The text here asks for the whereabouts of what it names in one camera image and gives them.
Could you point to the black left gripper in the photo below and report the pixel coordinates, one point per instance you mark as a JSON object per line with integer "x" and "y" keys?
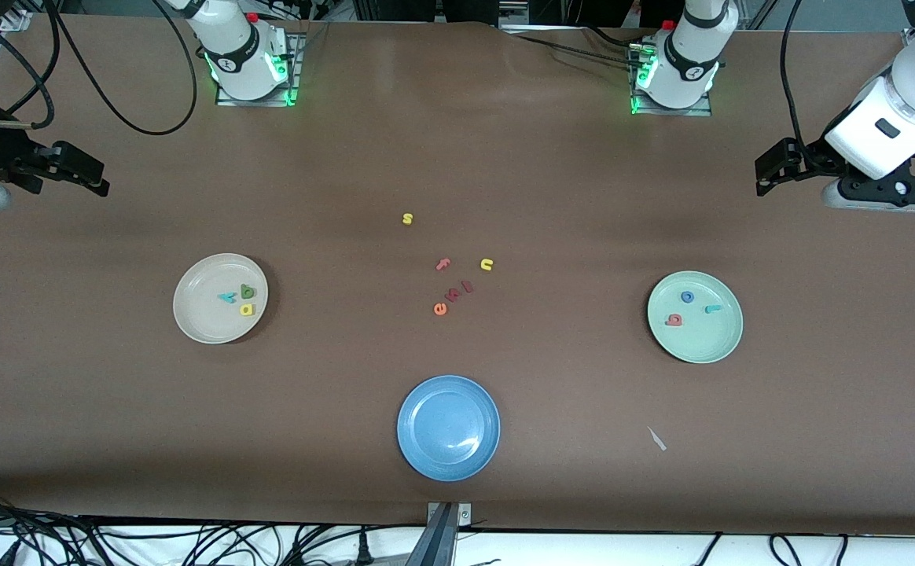
{"x": 810, "y": 158}

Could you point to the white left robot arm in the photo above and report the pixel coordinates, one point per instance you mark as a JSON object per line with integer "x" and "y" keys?
{"x": 905, "y": 94}

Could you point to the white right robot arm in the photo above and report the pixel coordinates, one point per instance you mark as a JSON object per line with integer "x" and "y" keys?
{"x": 233, "y": 43}

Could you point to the light green round plate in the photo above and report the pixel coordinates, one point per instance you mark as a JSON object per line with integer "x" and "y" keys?
{"x": 709, "y": 342}

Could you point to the beige round plate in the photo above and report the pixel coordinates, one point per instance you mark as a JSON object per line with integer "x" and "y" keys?
{"x": 206, "y": 314}

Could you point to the white paper scrap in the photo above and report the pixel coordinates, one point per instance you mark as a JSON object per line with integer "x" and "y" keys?
{"x": 656, "y": 439}

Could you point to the blue round plate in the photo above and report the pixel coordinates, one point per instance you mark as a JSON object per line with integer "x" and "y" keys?
{"x": 448, "y": 428}

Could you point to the black power plug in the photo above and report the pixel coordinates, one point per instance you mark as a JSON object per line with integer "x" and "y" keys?
{"x": 363, "y": 550}

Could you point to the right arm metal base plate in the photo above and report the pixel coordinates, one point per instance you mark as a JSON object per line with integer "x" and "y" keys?
{"x": 297, "y": 55}

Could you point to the grey metal bracket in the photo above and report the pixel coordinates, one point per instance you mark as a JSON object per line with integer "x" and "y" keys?
{"x": 514, "y": 12}

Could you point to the aluminium frame post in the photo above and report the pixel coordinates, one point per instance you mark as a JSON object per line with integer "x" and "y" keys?
{"x": 442, "y": 542}

